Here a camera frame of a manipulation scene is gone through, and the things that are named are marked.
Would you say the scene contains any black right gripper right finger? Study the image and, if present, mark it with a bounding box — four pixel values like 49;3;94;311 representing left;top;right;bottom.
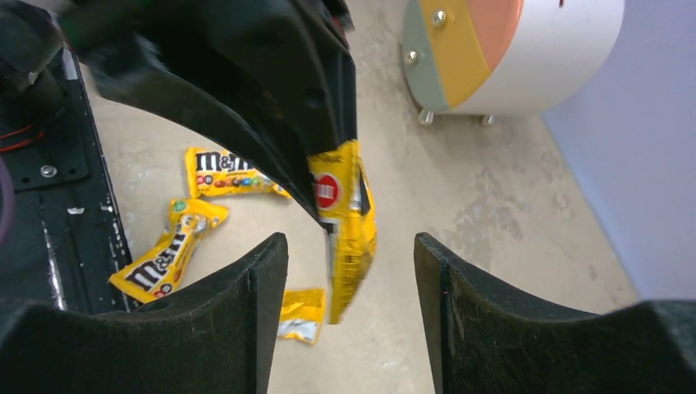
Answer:
414;232;695;393

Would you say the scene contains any yellow M&M pack front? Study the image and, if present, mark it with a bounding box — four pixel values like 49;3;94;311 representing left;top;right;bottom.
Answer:
108;199;229;304

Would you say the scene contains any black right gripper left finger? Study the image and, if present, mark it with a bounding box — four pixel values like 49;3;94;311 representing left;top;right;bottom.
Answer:
1;232;288;393

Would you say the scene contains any yellow candy pack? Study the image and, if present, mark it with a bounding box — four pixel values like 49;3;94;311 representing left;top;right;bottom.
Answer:
277;288;327;345

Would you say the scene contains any yellow candy pack horizontal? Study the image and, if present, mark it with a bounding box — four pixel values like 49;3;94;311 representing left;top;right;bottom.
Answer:
309;140;377;324

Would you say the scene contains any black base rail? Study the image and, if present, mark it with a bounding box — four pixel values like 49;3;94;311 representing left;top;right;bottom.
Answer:
1;50;137;314

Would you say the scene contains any round pastel drawer cabinet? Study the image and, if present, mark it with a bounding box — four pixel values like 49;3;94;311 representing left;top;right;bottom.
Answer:
400;0;625;126

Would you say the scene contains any yellow m&m pack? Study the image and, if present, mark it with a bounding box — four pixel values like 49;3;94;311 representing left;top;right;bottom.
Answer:
108;199;229;304
184;147;291;199

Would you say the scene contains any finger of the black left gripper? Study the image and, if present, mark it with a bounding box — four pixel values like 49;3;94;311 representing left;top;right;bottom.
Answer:
59;0;357;218

